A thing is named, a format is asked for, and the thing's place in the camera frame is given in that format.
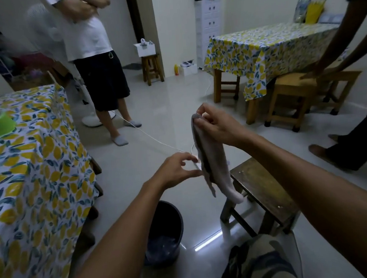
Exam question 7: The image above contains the lemon print tablecloth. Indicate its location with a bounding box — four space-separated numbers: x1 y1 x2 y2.
0 81 106 278
201 18 345 104

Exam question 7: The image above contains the flat grey pad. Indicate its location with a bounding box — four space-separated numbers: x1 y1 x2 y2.
318 12 346 26

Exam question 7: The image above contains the tall wooden stool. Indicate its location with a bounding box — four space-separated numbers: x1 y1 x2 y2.
141 53 166 86

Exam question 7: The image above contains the low white box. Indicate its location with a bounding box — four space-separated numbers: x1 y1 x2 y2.
179 59 199 77

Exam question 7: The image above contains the person's left forearm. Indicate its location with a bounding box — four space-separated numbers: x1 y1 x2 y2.
48 179 179 278

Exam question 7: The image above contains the person's right forearm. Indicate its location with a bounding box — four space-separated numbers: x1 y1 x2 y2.
239 126 367 278

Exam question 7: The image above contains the dark wooden table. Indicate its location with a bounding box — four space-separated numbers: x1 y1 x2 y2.
72 155 108 247

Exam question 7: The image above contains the dark door frame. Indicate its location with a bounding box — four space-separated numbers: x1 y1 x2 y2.
124 0 146 44

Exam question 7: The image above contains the light pink cleaning cloth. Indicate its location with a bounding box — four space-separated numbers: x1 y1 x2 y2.
190 110 245 208

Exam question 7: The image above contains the white open box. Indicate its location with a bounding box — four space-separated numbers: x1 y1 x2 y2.
134 40 157 58

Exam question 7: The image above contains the person's right hand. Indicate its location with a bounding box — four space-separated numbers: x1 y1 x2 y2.
190 99 251 151

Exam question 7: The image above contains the small dark wooden stool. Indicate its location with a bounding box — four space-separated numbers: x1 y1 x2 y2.
215 153 303 241

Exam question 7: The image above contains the brown cardboard box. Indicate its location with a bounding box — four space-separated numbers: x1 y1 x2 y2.
6 59 72 93

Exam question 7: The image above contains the white power cable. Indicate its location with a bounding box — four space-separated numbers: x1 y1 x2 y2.
110 105 192 160

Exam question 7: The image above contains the yellow bag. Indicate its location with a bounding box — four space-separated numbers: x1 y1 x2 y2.
303 0 329 26

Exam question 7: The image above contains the light wooden table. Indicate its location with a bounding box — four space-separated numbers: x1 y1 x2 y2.
245 98 261 126

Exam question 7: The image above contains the black plastic bucket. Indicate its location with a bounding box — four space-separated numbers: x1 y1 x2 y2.
140 198 188 269

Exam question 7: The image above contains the shiny snack packet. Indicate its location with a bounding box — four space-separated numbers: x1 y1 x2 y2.
292 0 313 24

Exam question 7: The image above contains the person's left hand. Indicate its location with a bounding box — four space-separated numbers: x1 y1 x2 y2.
143 151 204 193

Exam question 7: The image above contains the white drawer cabinet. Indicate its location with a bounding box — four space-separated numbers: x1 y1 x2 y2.
193 0 228 69

